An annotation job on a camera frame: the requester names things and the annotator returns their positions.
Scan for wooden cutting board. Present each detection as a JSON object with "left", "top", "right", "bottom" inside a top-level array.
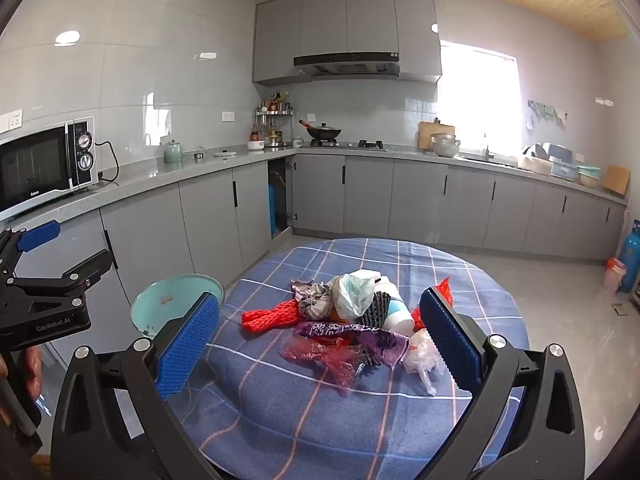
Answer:
[{"left": 417, "top": 121, "right": 456, "bottom": 152}]

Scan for blue plastic container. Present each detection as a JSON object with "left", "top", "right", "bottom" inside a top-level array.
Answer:
[{"left": 550, "top": 145, "right": 581, "bottom": 180}]

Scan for black wok with red handle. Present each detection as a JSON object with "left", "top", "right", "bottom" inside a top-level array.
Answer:
[{"left": 298, "top": 119, "right": 343, "bottom": 142}]

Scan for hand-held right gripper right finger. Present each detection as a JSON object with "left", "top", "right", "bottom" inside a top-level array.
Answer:
[{"left": 419, "top": 287, "right": 587, "bottom": 480}]

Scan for bright window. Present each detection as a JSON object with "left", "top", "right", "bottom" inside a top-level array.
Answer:
[{"left": 437, "top": 42, "right": 518, "bottom": 153}]

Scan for teal plastic bin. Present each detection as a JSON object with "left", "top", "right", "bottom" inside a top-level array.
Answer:
[{"left": 130, "top": 273, "right": 225, "bottom": 341}]

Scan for red mesh bag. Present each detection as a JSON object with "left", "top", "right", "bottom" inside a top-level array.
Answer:
[{"left": 241, "top": 299, "right": 303, "bottom": 333}]

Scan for white bucket with red bag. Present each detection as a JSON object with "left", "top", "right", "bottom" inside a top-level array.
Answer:
[{"left": 602, "top": 258, "right": 627, "bottom": 293}]

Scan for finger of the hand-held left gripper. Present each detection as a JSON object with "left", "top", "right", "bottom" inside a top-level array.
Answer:
[
  {"left": 0, "top": 221, "right": 62, "bottom": 281},
  {"left": 10, "top": 249, "right": 115, "bottom": 306}
]

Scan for silver black microwave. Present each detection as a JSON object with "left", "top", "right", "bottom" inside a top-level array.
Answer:
[{"left": 0, "top": 116, "right": 100, "bottom": 211}]

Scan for blue plaid tablecloth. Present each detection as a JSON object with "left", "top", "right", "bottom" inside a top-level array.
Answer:
[{"left": 165, "top": 237, "right": 532, "bottom": 480}]

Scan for metal spice rack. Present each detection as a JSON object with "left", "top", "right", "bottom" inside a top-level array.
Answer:
[{"left": 252, "top": 107, "right": 295, "bottom": 147}]

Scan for white and blue paper cup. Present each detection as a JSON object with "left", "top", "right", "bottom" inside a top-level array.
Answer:
[{"left": 372, "top": 276, "right": 415, "bottom": 335}]

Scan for black ribbed foam net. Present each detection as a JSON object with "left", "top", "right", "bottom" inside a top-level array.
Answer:
[{"left": 361, "top": 291, "right": 392, "bottom": 328}]

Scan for hanging cloths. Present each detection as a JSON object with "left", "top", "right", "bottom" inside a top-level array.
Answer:
[{"left": 525, "top": 100, "right": 568, "bottom": 132}]

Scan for grey wall cabinets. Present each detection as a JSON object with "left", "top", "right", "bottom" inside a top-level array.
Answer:
[{"left": 252, "top": 0, "right": 443, "bottom": 86}]

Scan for white plastic bag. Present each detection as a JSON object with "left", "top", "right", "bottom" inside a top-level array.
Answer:
[{"left": 402, "top": 329, "right": 446, "bottom": 397}]

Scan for person's left hand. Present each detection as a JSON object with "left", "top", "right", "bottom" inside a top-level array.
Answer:
[{"left": 24, "top": 347, "right": 45, "bottom": 401}]

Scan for grey base cabinets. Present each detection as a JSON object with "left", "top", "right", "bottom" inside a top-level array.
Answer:
[{"left": 0, "top": 152, "right": 628, "bottom": 376}]

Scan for gas stove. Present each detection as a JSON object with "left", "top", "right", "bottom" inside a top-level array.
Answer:
[{"left": 310, "top": 141, "right": 388, "bottom": 152}]

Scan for silver pink wrapper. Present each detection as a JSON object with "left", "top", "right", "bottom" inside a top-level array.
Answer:
[{"left": 291, "top": 280, "right": 336, "bottom": 321}]

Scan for clear plastic bag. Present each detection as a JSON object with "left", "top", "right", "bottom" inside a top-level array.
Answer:
[{"left": 331, "top": 274, "right": 376, "bottom": 322}]

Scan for blue gas cylinder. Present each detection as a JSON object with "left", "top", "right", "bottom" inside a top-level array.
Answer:
[
  {"left": 619, "top": 220, "right": 640, "bottom": 293},
  {"left": 270, "top": 172, "right": 287, "bottom": 236}
]

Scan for purple printed wrapper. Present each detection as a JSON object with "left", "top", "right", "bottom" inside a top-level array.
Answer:
[{"left": 292, "top": 321, "right": 411, "bottom": 366}]

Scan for black range hood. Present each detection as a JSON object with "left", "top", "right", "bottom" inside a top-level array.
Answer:
[{"left": 293, "top": 52, "right": 401, "bottom": 78}]

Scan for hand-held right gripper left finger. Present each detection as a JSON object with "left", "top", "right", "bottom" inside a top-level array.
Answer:
[{"left": 50, "top": 290, "right": 223, "bottom": 480}]

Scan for metal basin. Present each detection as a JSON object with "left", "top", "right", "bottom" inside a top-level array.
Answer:
[{"left": 430, "top": 132, "right": 461, "bottom": 157}]

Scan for black power cable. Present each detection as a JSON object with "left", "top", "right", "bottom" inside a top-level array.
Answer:
[{"left": 94, "top": 141, "right": 121, "bottom": 183}]

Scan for row of seasoning bottles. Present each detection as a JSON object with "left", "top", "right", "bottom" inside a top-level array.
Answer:
[{"left": 256, "top": 91, "right": 293, "bottom": 113}]

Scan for cardboard piece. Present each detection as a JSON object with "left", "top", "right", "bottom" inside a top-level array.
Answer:
[{"left": 602, "top": 165, "right": 631, "bottom": 196}]

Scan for beige dish rack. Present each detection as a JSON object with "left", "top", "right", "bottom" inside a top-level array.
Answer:
[{"left": 517, "top": 142, "right": 553, "bottom": 176}]

